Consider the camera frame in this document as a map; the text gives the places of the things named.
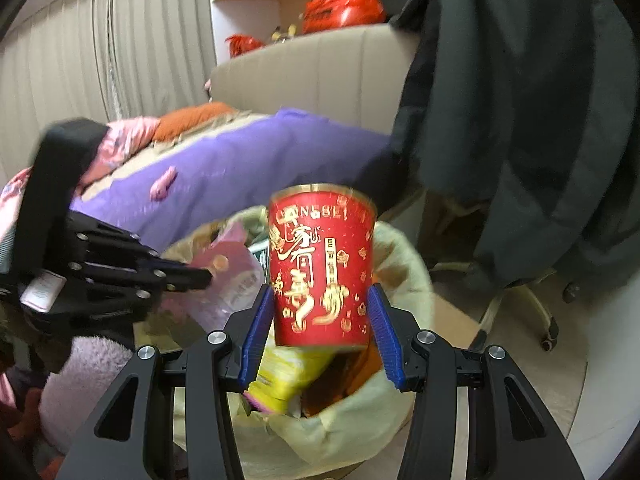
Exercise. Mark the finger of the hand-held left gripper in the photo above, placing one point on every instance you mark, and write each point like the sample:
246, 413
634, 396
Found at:
130, 255
120, 300

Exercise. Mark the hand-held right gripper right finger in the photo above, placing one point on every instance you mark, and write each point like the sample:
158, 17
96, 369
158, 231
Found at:
385, 340

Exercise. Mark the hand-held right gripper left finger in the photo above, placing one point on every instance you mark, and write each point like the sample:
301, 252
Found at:
257, 330

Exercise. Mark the yellow snack packet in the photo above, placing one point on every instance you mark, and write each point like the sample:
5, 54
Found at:
285, 370

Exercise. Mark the clear plastic bag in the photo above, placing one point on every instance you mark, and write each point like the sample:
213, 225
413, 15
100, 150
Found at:
230, 270

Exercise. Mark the red paper cup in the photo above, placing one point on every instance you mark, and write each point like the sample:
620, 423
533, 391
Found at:
320, 260

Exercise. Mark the orange white plastic bag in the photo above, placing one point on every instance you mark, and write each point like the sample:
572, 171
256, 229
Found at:
345, 430

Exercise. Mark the person's left forearm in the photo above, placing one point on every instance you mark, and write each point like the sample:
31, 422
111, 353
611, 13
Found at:
85, 375

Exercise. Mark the orange snack packet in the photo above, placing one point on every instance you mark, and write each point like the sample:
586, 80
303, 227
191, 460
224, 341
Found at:
350, 380

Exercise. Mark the beige bed sheet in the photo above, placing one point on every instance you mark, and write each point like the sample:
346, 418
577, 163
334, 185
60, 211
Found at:
125, 175

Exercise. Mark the pink floral quilt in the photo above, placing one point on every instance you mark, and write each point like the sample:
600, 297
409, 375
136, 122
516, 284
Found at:
130, 132

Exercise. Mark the beige curtain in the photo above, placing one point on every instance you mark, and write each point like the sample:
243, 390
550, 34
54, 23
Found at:
100, 60

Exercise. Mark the orange pillow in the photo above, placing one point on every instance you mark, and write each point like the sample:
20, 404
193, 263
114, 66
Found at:
190, 117

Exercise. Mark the purple bed sheet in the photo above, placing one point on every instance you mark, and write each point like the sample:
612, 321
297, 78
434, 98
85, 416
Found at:
250, 160

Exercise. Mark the white office chair base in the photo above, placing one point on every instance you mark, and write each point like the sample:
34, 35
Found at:
540, 310

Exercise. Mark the pink plush toy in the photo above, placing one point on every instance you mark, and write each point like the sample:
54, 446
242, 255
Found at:
207, 90

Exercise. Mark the small red plastic bag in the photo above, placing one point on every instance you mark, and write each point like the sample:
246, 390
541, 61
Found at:
245, 45

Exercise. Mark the beige padded headboard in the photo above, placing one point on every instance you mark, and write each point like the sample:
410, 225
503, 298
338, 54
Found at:
310, 80

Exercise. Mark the black jacket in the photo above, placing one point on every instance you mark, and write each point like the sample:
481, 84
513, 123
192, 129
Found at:
525, 110

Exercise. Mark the small yellow ornaments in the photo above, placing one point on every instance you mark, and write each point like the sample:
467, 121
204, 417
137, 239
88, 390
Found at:
286, 32

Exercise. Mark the large red plastic bag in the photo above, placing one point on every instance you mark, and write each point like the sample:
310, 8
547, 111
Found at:
345, 7

